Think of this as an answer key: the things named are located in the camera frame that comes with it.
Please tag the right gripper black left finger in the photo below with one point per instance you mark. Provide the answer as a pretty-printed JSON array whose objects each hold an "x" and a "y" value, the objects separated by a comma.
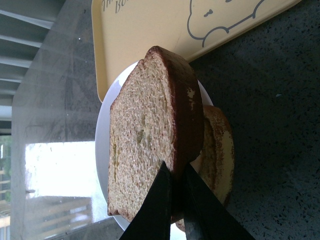
[{"x": 153, "y": 220}]

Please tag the bread slice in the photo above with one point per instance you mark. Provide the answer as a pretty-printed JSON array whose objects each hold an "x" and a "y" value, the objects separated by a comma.
[
  {"x": 216, "y": 162},
  {"x": 156, "y": 118}
]

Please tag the grey curtain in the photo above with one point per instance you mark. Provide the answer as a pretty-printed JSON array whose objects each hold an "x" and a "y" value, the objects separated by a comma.
[{"x": 24, "y": 25}]

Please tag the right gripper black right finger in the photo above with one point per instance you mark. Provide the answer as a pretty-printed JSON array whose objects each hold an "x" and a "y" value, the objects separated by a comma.
[{"x": 205, "y": 218}]

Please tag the yellow bear tray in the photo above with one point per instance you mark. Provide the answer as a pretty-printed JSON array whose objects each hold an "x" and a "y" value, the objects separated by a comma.
[{"x": 123, "y": 30}]

